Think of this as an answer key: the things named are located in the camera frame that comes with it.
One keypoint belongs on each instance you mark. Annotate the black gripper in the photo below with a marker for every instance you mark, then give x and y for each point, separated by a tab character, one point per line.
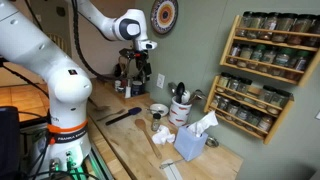
121	68

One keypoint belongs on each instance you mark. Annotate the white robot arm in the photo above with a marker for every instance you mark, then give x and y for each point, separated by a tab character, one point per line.
22	43

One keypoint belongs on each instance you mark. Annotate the blue silicone spatula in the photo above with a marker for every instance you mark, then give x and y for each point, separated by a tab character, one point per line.
132	111

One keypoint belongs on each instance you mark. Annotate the white utensil bucket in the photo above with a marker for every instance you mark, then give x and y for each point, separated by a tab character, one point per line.
178	113

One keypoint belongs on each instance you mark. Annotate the wooden condiment tray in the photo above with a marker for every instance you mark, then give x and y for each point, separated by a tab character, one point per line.
126	91

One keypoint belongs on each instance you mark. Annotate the silver fork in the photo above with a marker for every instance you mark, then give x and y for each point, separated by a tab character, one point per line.
112	114

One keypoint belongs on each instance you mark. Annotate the silver ladle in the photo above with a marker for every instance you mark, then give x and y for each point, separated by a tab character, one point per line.
172	86

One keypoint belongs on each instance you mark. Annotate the small white bowl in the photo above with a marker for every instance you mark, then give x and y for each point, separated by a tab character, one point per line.
159	108

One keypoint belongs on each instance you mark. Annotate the wooden spoon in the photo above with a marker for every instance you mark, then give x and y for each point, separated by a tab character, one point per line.
140	123

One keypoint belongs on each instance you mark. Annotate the glass spice shaker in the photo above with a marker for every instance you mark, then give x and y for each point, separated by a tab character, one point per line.
155	122

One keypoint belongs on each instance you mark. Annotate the silver slotted spoon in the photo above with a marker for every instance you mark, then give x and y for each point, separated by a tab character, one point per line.
197	95

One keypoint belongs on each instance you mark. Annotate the blue tissue box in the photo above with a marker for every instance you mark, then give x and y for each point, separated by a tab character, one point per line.
188	145

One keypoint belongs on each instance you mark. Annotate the small metal dish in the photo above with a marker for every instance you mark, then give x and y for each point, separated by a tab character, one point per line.
212	142

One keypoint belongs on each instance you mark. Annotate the lower wooden spice rack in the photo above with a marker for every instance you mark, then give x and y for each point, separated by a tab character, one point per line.
265	135

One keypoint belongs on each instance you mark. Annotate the wooden spice rack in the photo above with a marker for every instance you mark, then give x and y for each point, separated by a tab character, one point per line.
265	135
282	61

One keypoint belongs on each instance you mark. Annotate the upper wooden spice rack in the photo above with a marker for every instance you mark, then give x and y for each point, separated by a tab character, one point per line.
282	61

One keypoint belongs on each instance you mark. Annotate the white wall outlet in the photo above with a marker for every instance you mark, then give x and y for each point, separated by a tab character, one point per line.
160	81

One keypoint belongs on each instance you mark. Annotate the decorative wall plate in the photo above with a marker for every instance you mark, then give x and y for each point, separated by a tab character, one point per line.
164	14

